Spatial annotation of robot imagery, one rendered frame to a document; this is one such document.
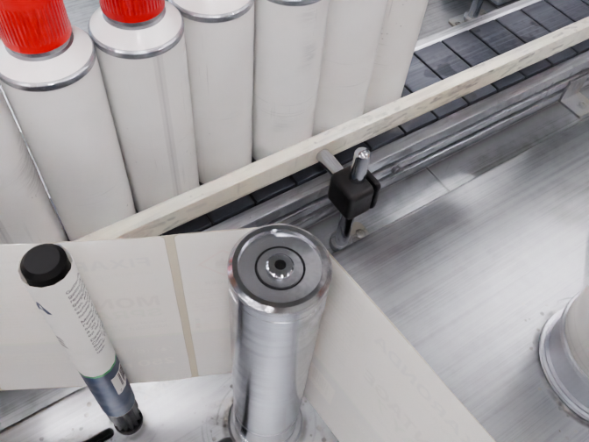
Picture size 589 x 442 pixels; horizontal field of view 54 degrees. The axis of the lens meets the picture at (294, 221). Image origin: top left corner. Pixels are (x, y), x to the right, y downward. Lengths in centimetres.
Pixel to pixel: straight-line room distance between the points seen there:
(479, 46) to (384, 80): 17
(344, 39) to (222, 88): 9
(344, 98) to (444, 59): 18
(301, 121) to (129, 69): 15
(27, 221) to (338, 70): 23
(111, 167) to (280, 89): 13
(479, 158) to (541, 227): 13
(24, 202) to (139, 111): 9
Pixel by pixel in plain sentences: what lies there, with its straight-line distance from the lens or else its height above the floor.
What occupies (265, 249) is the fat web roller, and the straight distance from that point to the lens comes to 21.
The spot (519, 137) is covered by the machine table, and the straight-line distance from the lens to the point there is 64.
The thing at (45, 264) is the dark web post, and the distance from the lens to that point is 22.
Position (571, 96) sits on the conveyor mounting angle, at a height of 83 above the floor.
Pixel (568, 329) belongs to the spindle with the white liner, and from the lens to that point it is 41.
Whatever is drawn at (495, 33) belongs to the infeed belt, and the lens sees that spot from 67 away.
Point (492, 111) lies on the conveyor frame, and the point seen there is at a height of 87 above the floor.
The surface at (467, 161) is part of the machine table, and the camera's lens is 59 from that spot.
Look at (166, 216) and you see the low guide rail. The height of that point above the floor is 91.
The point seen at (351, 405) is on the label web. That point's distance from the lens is 29.
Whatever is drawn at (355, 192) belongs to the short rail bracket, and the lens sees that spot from 42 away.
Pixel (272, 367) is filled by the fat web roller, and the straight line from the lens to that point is 24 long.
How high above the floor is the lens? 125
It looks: 54 degrees down
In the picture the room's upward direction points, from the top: 7 degrees clockwise
